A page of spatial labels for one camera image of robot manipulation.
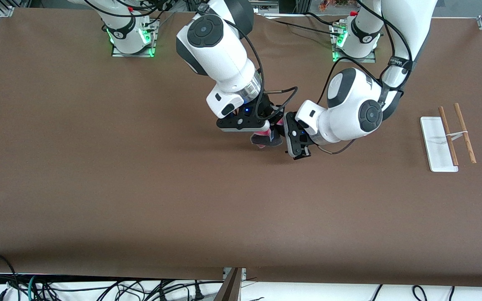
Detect pink towel with grey edge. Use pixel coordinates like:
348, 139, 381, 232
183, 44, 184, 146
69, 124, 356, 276
251, 118, 285, 151

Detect white power strip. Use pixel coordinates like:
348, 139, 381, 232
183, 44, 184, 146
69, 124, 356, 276
251, 0, 279, 14

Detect orange background objects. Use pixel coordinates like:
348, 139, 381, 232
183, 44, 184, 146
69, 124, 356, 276
318, 0, 354, 11

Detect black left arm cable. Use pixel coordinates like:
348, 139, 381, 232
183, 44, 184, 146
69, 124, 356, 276
315, 0, 415, 156

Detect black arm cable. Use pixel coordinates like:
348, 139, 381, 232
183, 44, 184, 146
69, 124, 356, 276
199, 0, 299, 122
315, 0, 415, 156

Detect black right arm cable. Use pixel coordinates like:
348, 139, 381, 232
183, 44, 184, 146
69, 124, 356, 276
199, 0, 299, 122

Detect black cable on table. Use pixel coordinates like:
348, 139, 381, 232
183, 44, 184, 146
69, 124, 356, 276
271, 19, 342, 38
306, 12, 346, 26

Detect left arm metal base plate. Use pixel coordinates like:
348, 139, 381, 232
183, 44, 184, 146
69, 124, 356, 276
330, 21, 376, 63

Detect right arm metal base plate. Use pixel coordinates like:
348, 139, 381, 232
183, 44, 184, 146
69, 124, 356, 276
111, 19, 158, 58

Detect white rack base plate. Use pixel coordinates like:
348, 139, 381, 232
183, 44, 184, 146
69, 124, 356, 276
420, 116, 459, 173

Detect metal table support post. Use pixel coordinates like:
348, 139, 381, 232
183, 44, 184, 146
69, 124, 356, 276
214, 268, 246, 301

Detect black floor cable with plug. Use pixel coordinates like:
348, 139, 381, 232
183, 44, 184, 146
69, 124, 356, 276
99, 280, 225, 301

